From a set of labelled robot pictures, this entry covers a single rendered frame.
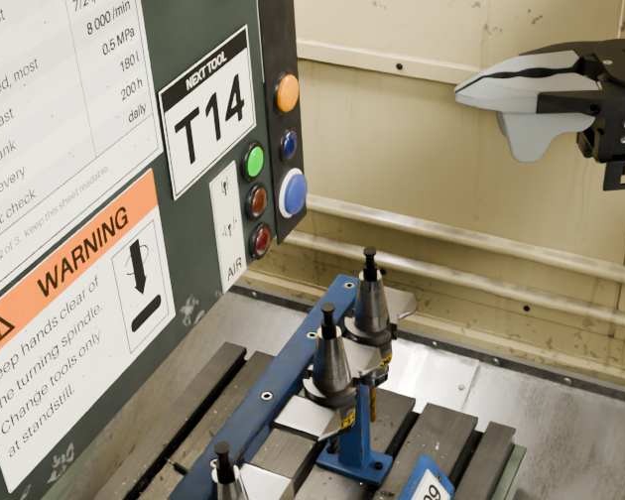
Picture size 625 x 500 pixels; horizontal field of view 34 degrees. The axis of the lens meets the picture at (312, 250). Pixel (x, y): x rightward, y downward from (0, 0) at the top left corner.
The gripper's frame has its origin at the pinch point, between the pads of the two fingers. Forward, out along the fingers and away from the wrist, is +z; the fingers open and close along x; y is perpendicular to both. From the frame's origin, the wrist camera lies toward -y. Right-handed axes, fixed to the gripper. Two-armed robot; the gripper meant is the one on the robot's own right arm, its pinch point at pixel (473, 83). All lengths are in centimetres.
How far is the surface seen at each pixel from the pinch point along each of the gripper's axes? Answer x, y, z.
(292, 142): 0.1, 3.5, 12.5
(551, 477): 44, 90, -24
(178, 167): -10.6, -1.4, 19.4
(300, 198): 0.1, 8.1, 12.3
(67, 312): -20.2, 1.2, 25.0
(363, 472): 37, 78, 5
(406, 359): 68, 85, -5
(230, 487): 2.5, 40.2, 20.3
